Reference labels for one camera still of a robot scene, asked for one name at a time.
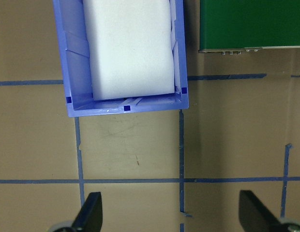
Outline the blue plastic storage bin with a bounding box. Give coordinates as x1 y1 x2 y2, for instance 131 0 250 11
52 0 190 118

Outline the white foam pad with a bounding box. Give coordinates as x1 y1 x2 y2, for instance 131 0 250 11
82 0 176 101

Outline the green conveyor belt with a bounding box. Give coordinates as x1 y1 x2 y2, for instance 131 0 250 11
197 0 300 56

